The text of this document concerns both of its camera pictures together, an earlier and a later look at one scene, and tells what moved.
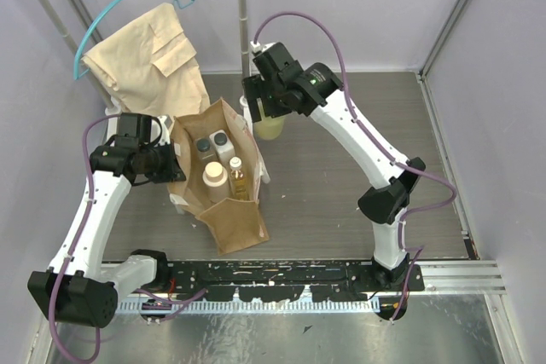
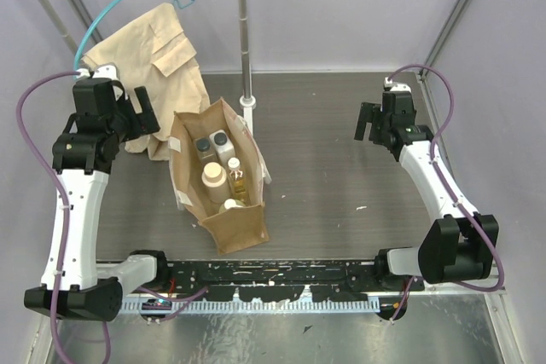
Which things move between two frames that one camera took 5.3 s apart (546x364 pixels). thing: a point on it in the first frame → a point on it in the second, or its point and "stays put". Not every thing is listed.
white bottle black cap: x=223 y=146 stays put
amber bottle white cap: x=239 y=181 stays put
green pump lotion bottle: x=268 y=128 → x=230 y=203
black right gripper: x=252 y=87 → x=370 y=112
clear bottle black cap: x=205 y=150 stays put
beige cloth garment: x=152 y=64 stays put
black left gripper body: x=171 y=164 → x=136 y=116
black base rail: x=276 y=281 stays put
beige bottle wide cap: x=215 y=179 stays put
